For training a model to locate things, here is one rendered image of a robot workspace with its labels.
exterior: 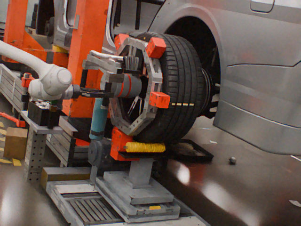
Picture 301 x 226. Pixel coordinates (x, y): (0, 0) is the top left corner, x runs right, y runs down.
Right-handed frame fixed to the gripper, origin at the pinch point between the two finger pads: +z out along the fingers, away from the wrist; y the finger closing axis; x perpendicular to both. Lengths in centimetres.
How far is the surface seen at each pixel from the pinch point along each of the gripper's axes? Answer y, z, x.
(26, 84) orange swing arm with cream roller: -181, 9, -37
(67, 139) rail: -80, 14, -53
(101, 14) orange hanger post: -60, 17, 38
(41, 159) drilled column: -73, -6, -66
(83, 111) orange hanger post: -59, 14, -27
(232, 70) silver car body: 29, 57, 24
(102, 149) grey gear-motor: -39, 23, -46
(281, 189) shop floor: -40, 200, -83
